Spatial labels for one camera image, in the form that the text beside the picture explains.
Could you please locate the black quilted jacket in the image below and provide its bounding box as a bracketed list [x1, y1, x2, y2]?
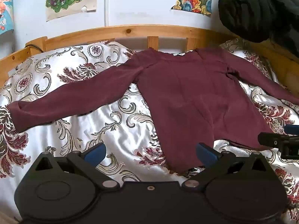
[218, 0, 299, 59]

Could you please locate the orange-haired figure wall poster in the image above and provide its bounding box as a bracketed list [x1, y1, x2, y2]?
[0, 0, 14, 35]

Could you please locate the white wall pipe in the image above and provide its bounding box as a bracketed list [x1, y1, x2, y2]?
[104, 0, 110, 27]

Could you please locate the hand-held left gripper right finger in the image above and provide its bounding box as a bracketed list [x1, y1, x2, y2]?
[182, 142, 272, 190]

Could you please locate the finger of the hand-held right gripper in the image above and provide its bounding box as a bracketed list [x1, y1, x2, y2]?
[258, 132, 286, 148]
[284, 125, 299, 136]

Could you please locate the wooden bed frame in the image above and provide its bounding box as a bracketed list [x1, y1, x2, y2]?
[0, 24, 299, 91]

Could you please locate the floral satin bedspread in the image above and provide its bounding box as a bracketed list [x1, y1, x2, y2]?
[0, 38, 299, 224]

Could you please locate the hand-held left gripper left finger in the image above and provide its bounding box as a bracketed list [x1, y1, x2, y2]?
[31, 142, 120, 190]

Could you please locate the black cable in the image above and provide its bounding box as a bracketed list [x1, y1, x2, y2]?
[25, 43, 45, 52]

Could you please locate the maroon long-sleeved sweater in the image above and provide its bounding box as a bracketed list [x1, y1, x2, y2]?
[8, 47, 299, 175]

